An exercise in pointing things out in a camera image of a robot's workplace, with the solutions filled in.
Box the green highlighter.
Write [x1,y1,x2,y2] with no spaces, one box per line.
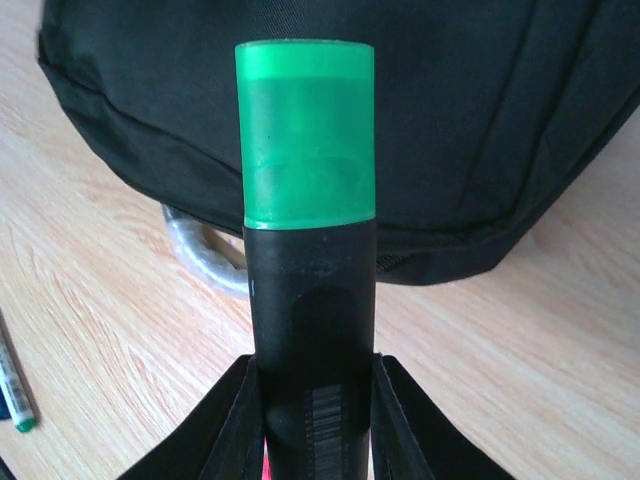
[235,39,376,479]

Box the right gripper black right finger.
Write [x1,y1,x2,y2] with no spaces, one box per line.
[371,354,512,480]

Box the green whiteboard marker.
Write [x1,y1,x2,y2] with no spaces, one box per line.
[1,315,37,434]

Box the pink highlighter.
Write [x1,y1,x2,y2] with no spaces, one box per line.
[262,437,272,480]

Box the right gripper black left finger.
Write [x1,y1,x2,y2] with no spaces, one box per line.
[120,355,264,480]

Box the black student bag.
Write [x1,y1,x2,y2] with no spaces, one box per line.
[37,1,639,285]

